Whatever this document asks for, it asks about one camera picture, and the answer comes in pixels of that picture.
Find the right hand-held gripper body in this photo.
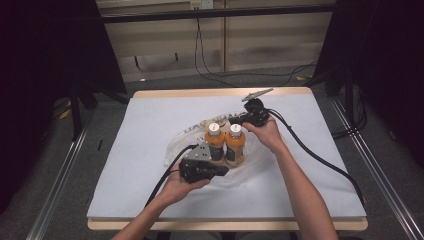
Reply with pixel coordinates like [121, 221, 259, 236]
[241, 87, 275, 128]

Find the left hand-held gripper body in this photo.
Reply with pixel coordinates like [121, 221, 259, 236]
[178, 142, 215, 185]

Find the orange juice bottle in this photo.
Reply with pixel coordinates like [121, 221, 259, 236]
[224, 123, 247, 168]
[203, 122, 227, 165]

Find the clear plastic bag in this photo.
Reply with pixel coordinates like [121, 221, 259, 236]
[164, 111, 268, 188]

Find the person's right hand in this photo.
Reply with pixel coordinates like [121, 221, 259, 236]
[241, 116, 288, 156]

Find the person's left hand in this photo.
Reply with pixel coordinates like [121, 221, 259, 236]
[159, 172, 212, 206]

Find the wooden table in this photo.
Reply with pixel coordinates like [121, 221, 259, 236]
[86, 86, 370, 232]

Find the white table mat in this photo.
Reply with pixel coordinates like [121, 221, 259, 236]
[86, 93, 368, 220]

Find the black metal stand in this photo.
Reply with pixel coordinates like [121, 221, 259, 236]
[69, 79, 85, 142]

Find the black curtain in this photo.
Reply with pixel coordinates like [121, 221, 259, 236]
[312, 0, 424, 168]
[0, 0, 128, 215]

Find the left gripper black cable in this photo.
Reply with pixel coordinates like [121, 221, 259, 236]
[144, 143, 200, 208]

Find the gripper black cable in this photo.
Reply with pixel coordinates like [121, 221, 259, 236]
[144, 143, 200, 208]
[267, 107, 365, 205]

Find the black floor cable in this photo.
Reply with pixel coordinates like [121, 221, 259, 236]
[229, 59, 319, 88]

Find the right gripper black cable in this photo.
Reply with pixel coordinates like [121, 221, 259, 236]
[267, 107, 365, 205]

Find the black wall cable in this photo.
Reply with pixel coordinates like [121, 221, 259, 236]
[193, 17, 236, 89]

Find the white wall socket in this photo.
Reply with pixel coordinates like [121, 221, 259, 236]
[189, 0, 215, 11]

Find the metal floor rail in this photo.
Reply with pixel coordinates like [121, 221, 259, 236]
[329, 95, 424, 240]
[25, 111, 98, 240]

